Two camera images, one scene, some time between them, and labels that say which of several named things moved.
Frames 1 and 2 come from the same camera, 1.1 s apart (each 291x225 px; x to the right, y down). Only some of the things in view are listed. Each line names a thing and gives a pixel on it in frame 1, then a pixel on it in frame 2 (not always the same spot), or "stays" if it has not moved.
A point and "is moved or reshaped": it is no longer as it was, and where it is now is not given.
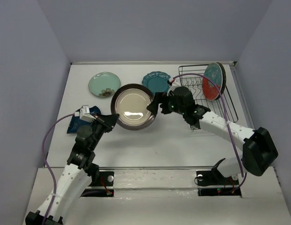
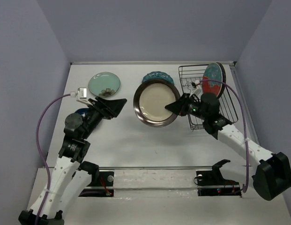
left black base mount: (106, 179) stays
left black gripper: (108, 121) to (111, 108)
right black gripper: (153, 106) to (179, 107)
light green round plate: (104, 84) stays
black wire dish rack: (191, 77) stays
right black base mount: (215, 177) stays
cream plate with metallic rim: (130, 101) is moved or reshaped
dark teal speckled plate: (224, 79) stays
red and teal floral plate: (211, 91) stays
